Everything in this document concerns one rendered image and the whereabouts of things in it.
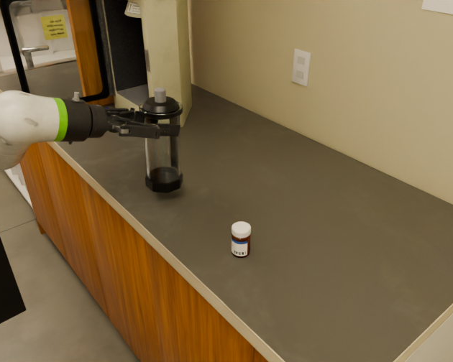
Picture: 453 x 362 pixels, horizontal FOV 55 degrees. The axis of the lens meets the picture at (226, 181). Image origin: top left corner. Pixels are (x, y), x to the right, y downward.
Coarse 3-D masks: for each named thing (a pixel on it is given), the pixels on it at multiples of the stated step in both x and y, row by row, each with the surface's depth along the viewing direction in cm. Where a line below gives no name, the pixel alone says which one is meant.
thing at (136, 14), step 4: (128, 4) 143; (132, 4) 141; (136, 4) 140; (128, 8) 142; (132, 8) 141; (136, 8) 140; (124, 12) 146; (128, 12) 142; (132, 12) 141; (136, 12) 140; (140, 12) 140; (132, 16) 141; (136, 16) 140; (140, 16) 140
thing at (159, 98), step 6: (156, 90) 106; (162, 90) 106; (156, 96) 106; (162, 96) 106; (150, 102) 107; (156, 102) 107; (162, 102) 107; (168, 102) 107; (174, 102) 108; (144, 108) 106; (150, 108) 105; (156, 108) 105; (162, 108) 105; (168, 108) 105; (174, 108) 106
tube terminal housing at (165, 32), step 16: (128, 0) 137; (144, 0) 129; (160, 0) 133; (176, 0) 137; (144, 16) 132; (160, 16) 135; (176, 16) 138; (144, 32) 136; (160, 32) 137; (176, 32) 141; (160, 48) 140; (176, 48) 143; (160, 64) 142; (176, 64) 146; (160, 80) 145; (176, 80) 149; (176, 96) 151
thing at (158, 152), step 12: (180, 108) 108; (144, 120) 108; (156, 120) 106; (168, 120) 106; (156, 144) 109; (168, 144) 110; (156, 156) 111; (168, 156) 111; (156, 168) 113; (168, 168) 113; (180, 168) 118; (156, 180) 115; (168, 180) 115
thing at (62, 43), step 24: (48, 0) 143; (72, 0) 147; (24, 24) 142; (48, 24) 146; (72, 24) 150; (24, 48) 146; (48, 48) 150; (72, 48) 154; (24, 72) 149; (48, 72) 153; (72, 72) 157; (96, 72) 162; (48, 96) 157; (72, 96) 161
